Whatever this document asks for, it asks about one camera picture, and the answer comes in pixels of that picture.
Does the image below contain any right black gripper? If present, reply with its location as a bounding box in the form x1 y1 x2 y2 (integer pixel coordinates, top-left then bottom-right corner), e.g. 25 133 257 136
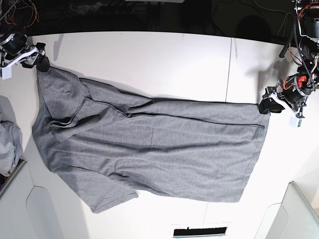
0 42 50 72

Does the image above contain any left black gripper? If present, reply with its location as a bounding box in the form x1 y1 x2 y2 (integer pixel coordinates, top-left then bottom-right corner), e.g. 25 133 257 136
259 85 312 119

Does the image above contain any dark grey t-shirt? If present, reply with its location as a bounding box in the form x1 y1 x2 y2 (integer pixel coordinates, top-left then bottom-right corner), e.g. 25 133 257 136
32 67 270 213

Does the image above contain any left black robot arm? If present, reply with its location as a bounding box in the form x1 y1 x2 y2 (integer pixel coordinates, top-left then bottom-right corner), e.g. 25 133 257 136
259 0 319 119

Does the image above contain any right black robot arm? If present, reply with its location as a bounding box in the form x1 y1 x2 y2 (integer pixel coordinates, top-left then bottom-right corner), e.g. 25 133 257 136
0 0 50 79

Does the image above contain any light grey clothes pile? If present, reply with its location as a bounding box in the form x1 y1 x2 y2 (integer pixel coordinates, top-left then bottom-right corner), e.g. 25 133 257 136
0 96 23 177

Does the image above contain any right white bin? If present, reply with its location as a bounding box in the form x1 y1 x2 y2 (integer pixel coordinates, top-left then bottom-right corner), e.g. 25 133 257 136
255 182 319 239

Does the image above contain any white bin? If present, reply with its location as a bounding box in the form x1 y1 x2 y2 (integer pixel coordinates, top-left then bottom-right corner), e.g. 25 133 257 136
0 159 54 239
255 182 319 239

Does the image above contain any left white bin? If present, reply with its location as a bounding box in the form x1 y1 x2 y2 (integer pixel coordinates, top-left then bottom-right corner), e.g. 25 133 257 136
0 159 54 239

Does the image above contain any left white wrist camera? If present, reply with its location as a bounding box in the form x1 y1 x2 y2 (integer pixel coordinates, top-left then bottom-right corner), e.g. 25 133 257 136
289 116 302 128

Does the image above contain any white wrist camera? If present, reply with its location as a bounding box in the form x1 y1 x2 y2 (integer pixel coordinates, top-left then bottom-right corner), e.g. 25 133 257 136
0 68 12 80
289 116 302 128

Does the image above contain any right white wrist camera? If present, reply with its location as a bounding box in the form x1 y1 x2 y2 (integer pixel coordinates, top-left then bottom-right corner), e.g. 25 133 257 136
0 68 12 80

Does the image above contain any black braided cable sleeve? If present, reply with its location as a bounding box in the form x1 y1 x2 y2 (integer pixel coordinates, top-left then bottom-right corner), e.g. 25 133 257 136
279 34 295 59

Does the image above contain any thin grey background cable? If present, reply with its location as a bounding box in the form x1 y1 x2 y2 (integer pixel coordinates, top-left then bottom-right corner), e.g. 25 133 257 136
254 0 297 35

